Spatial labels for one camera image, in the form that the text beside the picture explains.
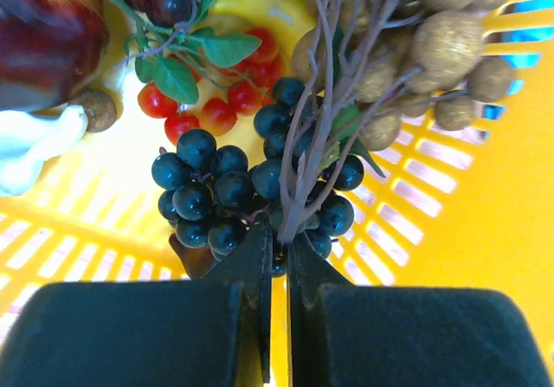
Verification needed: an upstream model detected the red cherry cluster with leaves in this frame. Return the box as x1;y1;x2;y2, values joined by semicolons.
107;0;280;142

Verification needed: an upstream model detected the yellow plastic basket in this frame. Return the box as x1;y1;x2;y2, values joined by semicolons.
1;0;553;366

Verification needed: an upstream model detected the white garlic bulb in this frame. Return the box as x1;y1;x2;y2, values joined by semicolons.
1;105;88;197

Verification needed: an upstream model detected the black grape bunch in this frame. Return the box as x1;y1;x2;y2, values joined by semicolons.
151;77;364;279

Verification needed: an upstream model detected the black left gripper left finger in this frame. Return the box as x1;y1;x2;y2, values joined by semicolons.
1;220;273;386

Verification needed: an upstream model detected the green grape bunch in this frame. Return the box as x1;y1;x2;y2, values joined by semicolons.
278;0;508;243

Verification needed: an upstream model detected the blue cartoon print cloth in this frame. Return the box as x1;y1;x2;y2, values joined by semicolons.
483;0;553;119

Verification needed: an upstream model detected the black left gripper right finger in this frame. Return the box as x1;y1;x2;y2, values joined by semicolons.
287;234;551;386

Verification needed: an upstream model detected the dark red apple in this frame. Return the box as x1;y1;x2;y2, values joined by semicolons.
1;0;109;112

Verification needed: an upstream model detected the yellow banana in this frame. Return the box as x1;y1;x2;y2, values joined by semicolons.
197;0;315;86

